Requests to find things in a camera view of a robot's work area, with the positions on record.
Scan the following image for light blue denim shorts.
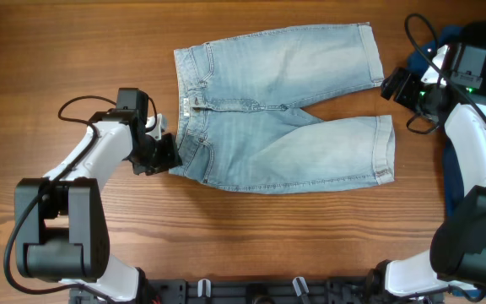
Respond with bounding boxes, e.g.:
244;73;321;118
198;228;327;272
173;23;396;194

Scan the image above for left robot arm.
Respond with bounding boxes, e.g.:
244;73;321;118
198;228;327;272
3;88;181;303

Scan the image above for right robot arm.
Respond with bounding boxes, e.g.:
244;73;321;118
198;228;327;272
354;43;486;303

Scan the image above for blue cloth garment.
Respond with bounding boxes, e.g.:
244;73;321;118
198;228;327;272
406;24;486;299

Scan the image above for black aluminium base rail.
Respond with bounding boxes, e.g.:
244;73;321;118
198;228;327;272
68;276;445;304

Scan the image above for left white rail clip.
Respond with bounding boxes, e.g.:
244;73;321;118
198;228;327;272
197;279;212;298

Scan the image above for white rail clip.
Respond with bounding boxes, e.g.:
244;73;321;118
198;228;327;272
197;279;212;298
292;276;311;304

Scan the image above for right white rail clip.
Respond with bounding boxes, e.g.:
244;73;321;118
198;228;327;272
292;276;311;304

